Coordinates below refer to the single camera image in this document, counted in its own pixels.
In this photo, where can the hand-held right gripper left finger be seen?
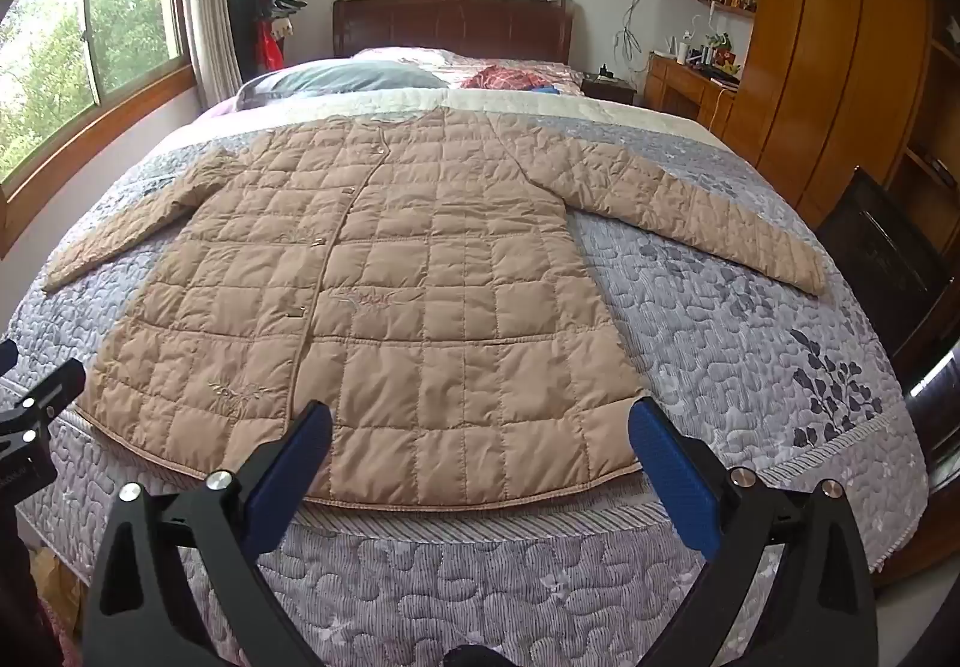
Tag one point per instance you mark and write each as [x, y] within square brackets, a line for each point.
[292, 479]

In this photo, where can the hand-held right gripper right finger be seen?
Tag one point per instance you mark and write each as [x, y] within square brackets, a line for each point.
[675, 479]

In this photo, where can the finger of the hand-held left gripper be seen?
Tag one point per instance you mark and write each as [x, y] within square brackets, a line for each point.
[45, 391]

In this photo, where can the beige quilted coat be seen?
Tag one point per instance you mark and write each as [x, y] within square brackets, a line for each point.
[420, 307]

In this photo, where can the grey floral quilted bedspread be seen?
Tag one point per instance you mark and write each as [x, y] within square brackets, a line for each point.
[712, 337]

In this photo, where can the black chair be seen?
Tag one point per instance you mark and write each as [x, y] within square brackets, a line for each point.
[877, 254]

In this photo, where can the large wooden framed window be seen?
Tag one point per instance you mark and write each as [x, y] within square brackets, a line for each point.
[112, 22]

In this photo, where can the wooden desk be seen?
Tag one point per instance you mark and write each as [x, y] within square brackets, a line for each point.
[686, 90]

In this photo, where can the dark wooden nightstand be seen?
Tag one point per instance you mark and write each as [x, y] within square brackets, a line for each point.
[609, 90]

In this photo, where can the grey pillow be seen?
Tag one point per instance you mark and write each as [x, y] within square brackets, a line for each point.
[352, 81]

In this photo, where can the red bag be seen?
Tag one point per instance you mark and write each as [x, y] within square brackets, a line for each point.
[270, 48]

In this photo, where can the black hanging garment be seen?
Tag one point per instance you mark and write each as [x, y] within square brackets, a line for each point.
[241, 30]

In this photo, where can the blue cloth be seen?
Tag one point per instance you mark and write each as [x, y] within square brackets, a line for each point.
[546, 89]

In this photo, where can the white cup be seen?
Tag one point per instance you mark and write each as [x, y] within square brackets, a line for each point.
[681, 50]

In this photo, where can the red patterned cloth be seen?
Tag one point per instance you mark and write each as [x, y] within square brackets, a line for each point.
[502, 78]

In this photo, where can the small green plant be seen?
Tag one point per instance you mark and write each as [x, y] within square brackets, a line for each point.
[716, 39]

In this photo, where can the wooden wardrobe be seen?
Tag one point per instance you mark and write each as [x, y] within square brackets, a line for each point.
[832, 37]

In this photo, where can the dark wooden headboard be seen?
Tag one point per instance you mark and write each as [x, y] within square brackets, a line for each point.
[450, 26]

